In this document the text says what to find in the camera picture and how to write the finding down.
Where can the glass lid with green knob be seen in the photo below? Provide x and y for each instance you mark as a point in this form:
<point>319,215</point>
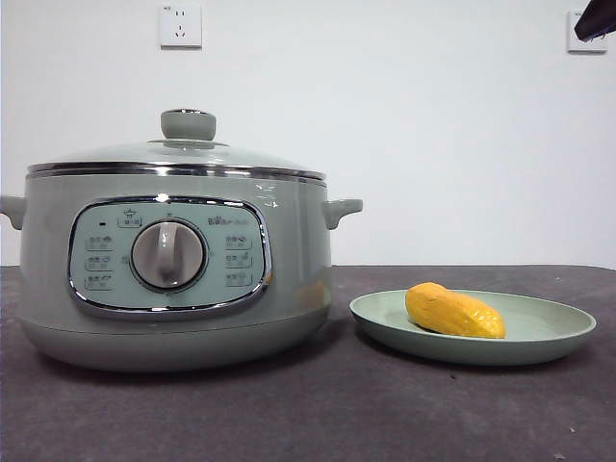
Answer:
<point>187,126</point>

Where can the pale green round plate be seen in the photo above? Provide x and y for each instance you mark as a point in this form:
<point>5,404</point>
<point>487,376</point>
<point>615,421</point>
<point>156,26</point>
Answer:
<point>539,327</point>

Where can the white wall socket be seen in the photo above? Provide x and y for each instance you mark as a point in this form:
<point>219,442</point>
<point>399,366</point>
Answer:
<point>180,26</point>
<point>575,43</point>

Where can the yellow corn cob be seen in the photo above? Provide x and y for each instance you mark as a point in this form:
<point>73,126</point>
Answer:
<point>454,313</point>

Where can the pale green electric steamer pot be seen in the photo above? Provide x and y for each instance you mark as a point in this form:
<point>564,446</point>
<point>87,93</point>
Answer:
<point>298,250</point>

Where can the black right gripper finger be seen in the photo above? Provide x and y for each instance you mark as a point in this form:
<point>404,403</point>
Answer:
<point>599,19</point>

